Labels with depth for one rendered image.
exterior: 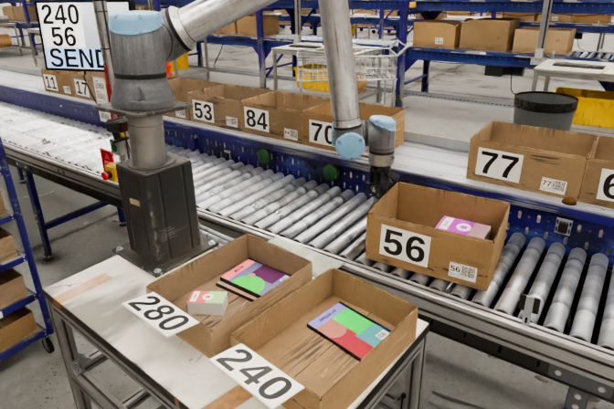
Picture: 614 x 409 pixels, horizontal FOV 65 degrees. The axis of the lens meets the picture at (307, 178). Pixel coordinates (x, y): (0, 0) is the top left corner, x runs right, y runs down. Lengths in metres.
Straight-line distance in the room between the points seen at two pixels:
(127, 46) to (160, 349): 0.83
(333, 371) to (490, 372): 1.30
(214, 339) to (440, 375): 1.33
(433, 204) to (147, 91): 1.03
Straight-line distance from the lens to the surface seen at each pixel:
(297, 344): 1.28
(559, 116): 4.51
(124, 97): 1.50
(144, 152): 1.56
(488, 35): 6.28
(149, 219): 1.59
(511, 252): 1.78
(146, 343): 1.37
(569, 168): 1.87
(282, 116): 2.32
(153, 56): 1.50
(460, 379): 2.35
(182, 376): 1.26
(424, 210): 1.80
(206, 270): 1.52
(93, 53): 2.38
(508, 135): 2.18
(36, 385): 2.56
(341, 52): 1.45
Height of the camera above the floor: 1.61
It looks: 23 degrees down
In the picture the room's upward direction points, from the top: 1 degrees counter-clockwise
